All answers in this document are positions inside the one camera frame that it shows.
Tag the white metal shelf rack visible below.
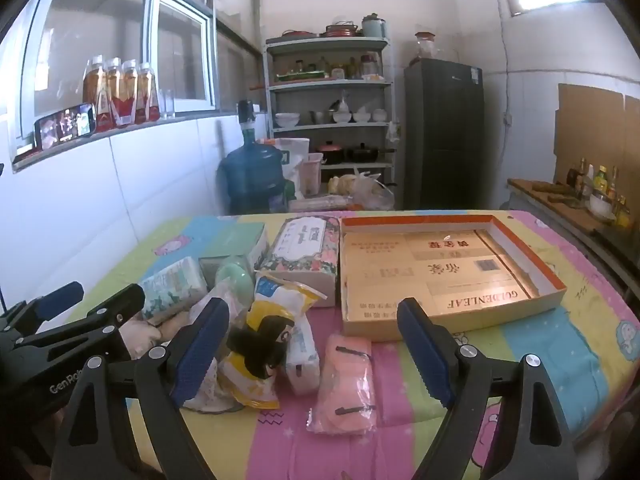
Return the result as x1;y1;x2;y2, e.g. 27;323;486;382
264;36;397;201

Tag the yellow cartoon snack packet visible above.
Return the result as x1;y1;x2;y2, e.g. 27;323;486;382
217;271;333;411

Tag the pot with pink lid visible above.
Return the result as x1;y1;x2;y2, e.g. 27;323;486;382
316;141;345;165

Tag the light green flat box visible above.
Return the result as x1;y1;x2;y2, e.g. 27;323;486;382
197;220;268;273

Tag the dark refrigerator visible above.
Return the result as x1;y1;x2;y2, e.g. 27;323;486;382
403;58;486;210

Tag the tea drink bottle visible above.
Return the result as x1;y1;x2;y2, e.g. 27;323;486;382
102;57;132;128
82;55;112;133
136;62;162;122
121;59;146;125

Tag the smartphone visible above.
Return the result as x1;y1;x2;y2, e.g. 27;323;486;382
34;103;96;151

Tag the brown cardboard sheet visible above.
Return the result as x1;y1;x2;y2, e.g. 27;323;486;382
552;82;640;181

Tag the pink plastic bin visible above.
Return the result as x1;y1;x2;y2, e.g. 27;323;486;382
300;153;324;196

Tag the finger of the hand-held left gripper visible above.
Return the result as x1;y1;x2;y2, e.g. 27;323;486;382
0;281;85;333
10;283;147;361

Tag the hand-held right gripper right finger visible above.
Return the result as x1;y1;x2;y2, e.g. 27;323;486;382
396;297;583;480

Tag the clear plastic bag of food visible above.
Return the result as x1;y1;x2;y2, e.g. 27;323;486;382
330;167;396;211

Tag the white bowl with pattern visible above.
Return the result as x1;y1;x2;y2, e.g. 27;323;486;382
587;192;618;221

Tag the teal canister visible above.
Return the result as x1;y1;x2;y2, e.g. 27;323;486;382
361;14;387;38

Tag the green patterned tissue pack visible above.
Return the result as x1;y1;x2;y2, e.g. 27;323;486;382
139;256;208;321

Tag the colourful printed blanket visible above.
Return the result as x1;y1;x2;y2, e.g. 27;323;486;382
67;209;640;480

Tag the black pot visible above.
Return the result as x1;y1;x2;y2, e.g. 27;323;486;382
347;142;396;163

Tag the clear wrapped food pack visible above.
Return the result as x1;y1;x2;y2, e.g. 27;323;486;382
290;194;351;212

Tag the pink towel pack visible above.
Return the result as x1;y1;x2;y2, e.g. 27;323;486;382
306;334;377;436

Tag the sliding window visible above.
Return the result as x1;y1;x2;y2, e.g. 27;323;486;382
15;0;218;146

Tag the green egg-shaped sponge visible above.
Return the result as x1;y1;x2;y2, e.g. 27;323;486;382
215;255;256;301

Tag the glass jar with red lid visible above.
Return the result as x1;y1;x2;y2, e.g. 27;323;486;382
414;31;437;61

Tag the kitchen counter cabinet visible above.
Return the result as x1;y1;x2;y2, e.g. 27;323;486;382
507;177;640;306

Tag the floral tissue box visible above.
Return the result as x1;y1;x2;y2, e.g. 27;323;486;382
254;216;342;308

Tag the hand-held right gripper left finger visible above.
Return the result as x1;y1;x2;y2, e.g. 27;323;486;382
50;297;231;480

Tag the row of condiment bottles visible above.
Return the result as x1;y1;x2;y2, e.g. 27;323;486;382
566;157;635;230

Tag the blue water jug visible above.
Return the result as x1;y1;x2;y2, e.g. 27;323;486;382
220;100;296;213

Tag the orange-rimmed gold cardboard box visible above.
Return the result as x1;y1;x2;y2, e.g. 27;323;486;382
340;214;568;343

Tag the white sack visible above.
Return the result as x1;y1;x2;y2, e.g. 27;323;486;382
272;137;311;196

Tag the small white tissue pack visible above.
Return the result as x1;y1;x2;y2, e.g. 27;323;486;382
285;317;322;396

